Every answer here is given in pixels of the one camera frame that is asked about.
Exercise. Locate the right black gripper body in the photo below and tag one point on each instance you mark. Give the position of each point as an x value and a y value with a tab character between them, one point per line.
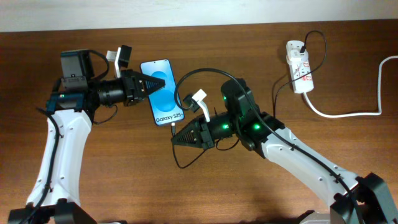
207	134

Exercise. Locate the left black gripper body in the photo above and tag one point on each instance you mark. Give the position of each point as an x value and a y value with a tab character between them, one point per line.
129	91

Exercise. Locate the blue Samsung Galaxy smartphone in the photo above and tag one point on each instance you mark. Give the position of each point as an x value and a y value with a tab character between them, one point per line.
162	102

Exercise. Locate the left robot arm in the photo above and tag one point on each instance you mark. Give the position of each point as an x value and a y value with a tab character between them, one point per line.
70	113

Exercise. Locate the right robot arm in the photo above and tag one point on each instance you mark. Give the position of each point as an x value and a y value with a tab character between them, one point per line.
351	198

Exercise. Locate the white USB charger adapter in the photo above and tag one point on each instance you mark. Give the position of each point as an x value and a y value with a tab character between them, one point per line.
295	57

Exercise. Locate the white power strip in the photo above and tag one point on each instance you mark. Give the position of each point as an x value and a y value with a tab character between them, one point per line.
300	73

